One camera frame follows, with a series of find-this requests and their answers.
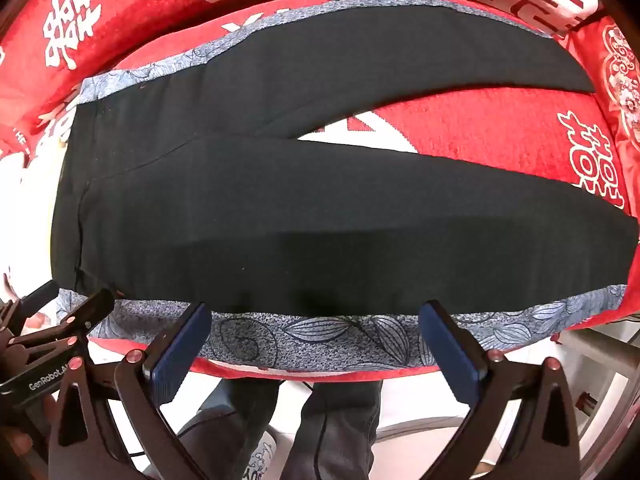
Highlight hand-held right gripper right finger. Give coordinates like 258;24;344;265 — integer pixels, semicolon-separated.
419;300;583;480

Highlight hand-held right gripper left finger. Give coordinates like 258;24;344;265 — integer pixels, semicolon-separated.
47;301;213;480

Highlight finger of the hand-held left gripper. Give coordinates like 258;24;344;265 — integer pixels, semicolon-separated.
10;287;117;356
20;280;60;313

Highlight black pants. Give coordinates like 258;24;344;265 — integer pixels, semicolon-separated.
50;5;640;317

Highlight person's left hand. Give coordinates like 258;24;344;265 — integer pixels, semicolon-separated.
0;396;57;467

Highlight person's left leg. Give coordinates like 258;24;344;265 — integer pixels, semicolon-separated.
177;379;281;480

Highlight person's leg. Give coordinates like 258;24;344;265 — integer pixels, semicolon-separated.
285;380;384;480
177;379;281;480

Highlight grey floral cloth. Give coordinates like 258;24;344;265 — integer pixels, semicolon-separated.
52;0;628;373

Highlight person's right leg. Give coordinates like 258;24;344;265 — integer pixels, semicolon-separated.
285;380;384;480

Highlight white printed shoe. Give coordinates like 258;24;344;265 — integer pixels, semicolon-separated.
242;429;279;480

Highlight red printed blanket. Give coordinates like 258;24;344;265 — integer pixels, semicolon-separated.
0;0;640;386

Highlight red embroidered cushion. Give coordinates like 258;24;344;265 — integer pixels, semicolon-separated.
565;15;640;328

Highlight grey metal frame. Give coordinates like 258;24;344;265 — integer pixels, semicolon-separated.
550;324;640;480

